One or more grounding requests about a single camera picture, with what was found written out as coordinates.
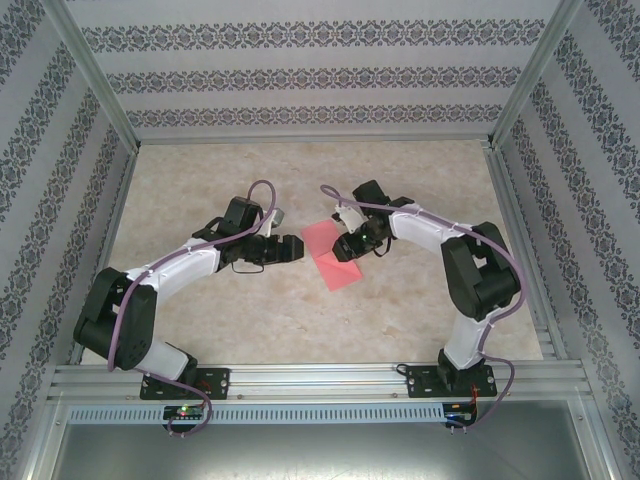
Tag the pink paper sheet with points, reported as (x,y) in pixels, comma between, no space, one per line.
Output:
(322,240)

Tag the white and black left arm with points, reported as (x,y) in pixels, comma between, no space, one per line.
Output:
(190,260)

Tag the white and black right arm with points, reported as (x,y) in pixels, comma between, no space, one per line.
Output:
(420,225)

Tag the grey sheet metal panel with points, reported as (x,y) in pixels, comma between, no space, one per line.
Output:
(320,455)

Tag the aluminium back rail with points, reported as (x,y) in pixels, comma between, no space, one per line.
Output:
(315,142)

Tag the aluminium mounting rail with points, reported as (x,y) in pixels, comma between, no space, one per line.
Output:
(320,380)

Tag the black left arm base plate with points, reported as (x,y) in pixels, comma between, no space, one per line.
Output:
(220,382)

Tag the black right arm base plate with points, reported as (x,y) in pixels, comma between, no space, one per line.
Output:
(417,382)

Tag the aluminium frame post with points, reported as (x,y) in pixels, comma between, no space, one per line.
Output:
(90,75)
(537,75)

